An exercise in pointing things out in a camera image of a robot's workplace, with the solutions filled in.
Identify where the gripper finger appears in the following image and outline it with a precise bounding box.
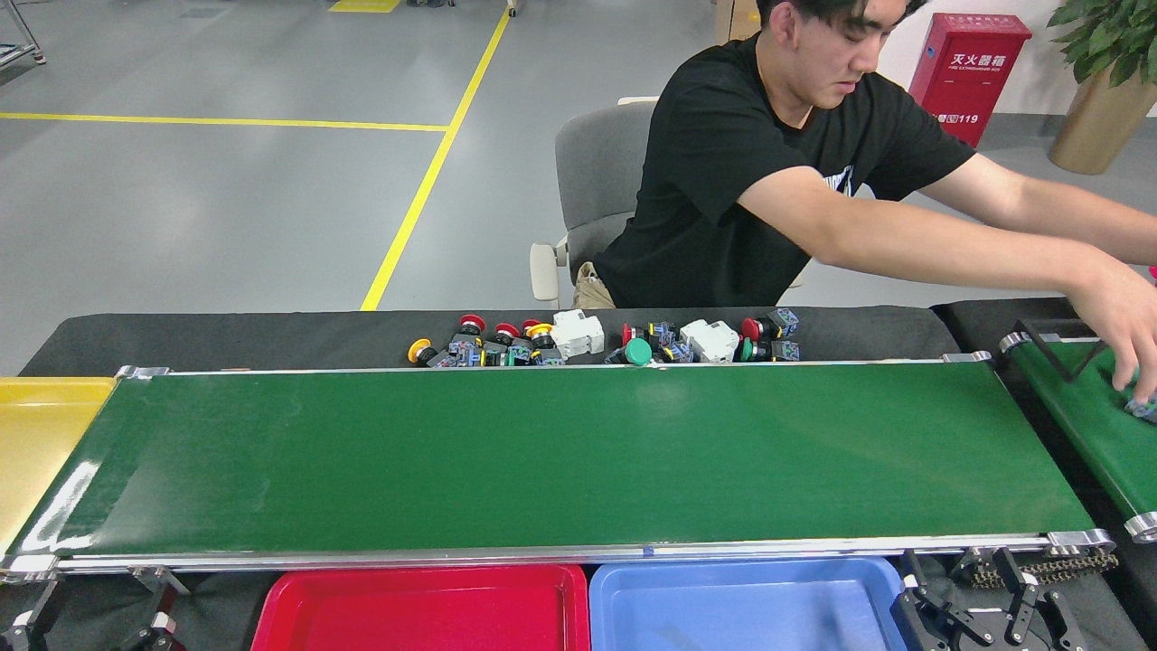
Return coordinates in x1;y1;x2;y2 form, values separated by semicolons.
118;588;186;651
994;550;1086;651
0;580;60;651
891;552;982;651

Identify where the white circuit breaker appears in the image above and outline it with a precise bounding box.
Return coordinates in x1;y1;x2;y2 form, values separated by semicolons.
550;309;606;360
679;318;741;364

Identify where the blue plastic tray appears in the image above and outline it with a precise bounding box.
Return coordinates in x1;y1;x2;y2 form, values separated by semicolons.
589;557;908;651

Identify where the yellow plastic tray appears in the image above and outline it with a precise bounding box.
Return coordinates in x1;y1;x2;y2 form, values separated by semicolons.
0;377;118;554

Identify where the green conveyor with black guide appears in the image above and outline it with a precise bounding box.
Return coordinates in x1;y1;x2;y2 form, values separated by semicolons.
999;332;1157;543

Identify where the red plastic tray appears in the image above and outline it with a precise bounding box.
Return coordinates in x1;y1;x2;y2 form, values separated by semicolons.
251;565;591;651

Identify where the long green conveyor belt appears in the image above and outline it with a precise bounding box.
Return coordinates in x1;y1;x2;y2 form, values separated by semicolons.
0;351;1117;584

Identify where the person's right hand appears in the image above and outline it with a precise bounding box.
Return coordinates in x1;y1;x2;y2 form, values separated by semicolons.
1067;262;1157;405

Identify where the small black table cover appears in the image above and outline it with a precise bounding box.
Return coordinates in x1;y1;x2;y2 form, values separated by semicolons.
931;297;1157;651

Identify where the large black table cover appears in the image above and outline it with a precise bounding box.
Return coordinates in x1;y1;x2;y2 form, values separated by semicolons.
0;306;1149;651

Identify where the person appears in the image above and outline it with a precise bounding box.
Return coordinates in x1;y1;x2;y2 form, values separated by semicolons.
572;0;1157;405

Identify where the gold plant pot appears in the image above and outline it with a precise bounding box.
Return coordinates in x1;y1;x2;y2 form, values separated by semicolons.
1049;63;1157;175

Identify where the red fire extinguisher cabinet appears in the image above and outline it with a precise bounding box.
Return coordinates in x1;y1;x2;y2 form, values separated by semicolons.
908;12;1033;148

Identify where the grey office chair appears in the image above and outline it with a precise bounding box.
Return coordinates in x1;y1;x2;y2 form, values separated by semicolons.
530;97;661;304

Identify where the metal rack cart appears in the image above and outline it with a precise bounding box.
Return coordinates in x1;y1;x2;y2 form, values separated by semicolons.
0;0;46;82

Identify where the green leafy plant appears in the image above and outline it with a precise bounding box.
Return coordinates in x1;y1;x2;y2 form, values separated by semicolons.
1047;0;1157;89

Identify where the cardboard box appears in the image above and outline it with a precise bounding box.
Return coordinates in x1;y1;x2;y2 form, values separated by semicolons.
714;0;762;44

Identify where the black drive chain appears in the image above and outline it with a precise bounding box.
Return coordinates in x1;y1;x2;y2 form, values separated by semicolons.
958;549;1120;589

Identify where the black triangular guide bracket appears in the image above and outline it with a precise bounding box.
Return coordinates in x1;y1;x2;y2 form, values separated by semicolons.
1011;318;1117;382

